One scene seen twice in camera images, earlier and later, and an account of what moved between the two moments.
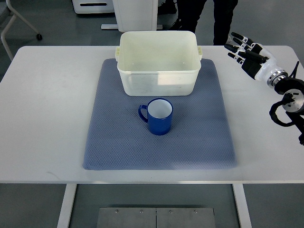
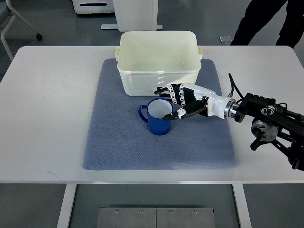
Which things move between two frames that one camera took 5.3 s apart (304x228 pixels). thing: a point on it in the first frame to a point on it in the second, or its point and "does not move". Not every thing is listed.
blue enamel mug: x=159 y=115 does not move
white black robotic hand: x=256 y=60 to x=196 y=100
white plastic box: x=158 y=63 does not move
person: x=189 y=11 to x=259 y=13
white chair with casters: x=16 y=13 does not move
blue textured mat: x=118 y=138 does not move
